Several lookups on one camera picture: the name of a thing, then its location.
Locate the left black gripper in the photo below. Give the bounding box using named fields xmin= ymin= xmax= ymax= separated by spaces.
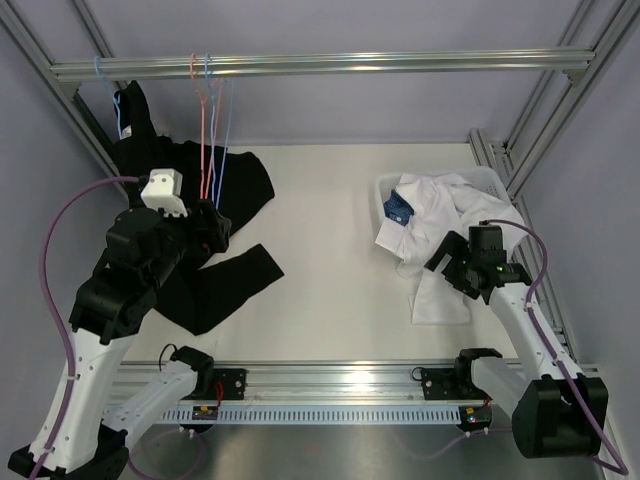
xmin=144 ymin=199 xmax=231 ymax=290

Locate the white and black shirt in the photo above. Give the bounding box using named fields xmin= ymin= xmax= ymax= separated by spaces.
xmin=375 ymin=173 xmax=524 ymax=326

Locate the blue plaid shirt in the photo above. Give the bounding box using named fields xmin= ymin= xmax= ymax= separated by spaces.
xmin=383 ymin=190 xmax=414 ymax=226

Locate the pink wire hanger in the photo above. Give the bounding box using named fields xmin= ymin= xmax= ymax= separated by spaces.
xmin=189 ymin=53 xmax=222 ymax=200

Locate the blue wire hanger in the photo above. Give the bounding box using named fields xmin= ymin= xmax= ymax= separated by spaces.
xmin=204 ymin=53 xmax=235 ymax=209
xmin=93 ymin=56 xmax=125 ymax=140

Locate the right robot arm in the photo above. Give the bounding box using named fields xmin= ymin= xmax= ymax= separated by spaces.
xmin=425 ymin=220 xmax=609 ymax=459

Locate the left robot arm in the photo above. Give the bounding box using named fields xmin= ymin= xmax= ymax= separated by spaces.
xmin=8 ymin=201 xmax=231 ymax=479

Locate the white plastic basket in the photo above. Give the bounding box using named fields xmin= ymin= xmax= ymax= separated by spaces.
xmin=373 ymin=166 xmax=511 ymax=223

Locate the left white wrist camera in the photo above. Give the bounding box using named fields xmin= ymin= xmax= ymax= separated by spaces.
xmin=140 ymin=168 xmax=189 ymax=218

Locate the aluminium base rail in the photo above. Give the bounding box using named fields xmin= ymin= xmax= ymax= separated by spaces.
xmin=99 ymin=362 xmax=599 ymax=404

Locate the white slotted cable duct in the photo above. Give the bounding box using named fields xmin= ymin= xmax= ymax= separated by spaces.
xmin=156 ymin=404 xmax=461 ymax=425

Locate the left aluminium frame post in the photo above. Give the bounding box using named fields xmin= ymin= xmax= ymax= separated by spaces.
xmin=1 ymin=1 xmax=118 ymax=176

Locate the aluminium frame post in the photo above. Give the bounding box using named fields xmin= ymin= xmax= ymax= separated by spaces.
xmin=498 ymin=1 xmax=639 ymax=369
xmin=1 ymin=1 xmax=118 ymax=176

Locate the aluminium hanging rail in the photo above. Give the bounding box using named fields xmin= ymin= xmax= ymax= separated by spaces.
xmin=50 ymin=47 xmax=595 ymax=83

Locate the right aluminium frame post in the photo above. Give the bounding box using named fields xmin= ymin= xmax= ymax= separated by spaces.
xmin=498 ymin=1 xmax=639 ymax=369

